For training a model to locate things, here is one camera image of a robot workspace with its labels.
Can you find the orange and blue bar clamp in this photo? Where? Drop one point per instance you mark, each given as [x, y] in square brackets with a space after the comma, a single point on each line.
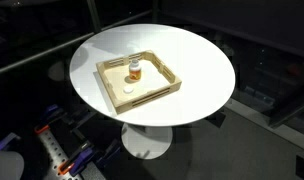
[77, 160]
[47, 120]

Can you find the dark blue bar clamp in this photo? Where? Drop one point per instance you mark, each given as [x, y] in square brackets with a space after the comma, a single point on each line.
[108, 151]

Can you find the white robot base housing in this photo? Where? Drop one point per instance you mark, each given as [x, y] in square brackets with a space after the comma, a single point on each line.
[5, 166]

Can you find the white round table pedestal base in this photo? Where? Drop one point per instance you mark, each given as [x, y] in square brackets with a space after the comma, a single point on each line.
[147, 141]

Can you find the light wooden slatted tray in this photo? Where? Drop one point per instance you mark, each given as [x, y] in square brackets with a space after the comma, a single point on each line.
[125, 104]

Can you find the white round bottle lid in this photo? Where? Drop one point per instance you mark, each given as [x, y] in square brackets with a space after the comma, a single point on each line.
[128, 90]

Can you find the dark metal frame post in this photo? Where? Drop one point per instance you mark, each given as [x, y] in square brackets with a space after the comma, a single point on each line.
[94, 16]

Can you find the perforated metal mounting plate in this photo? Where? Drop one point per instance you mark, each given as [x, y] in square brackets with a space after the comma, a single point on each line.
[55, 151]

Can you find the orange label pill bottle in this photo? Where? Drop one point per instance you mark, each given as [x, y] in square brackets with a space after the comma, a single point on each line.
[135, 71]

